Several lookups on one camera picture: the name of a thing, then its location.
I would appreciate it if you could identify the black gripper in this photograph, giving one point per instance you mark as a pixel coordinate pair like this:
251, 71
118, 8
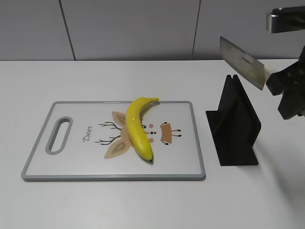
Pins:
291, 82

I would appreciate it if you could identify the white-handled kitchen knife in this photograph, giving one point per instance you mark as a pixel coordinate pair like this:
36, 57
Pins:
246, 65

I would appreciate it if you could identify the yellow plastic banana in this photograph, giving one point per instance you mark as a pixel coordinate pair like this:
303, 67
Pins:
135, 130

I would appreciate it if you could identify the black knife stand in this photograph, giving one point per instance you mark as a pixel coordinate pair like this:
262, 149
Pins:
234, 125

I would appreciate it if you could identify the white deer cutting board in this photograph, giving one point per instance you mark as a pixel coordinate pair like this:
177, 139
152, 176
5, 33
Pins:
88, 141

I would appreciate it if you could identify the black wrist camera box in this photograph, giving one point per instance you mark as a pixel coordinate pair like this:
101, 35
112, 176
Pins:
285, 19

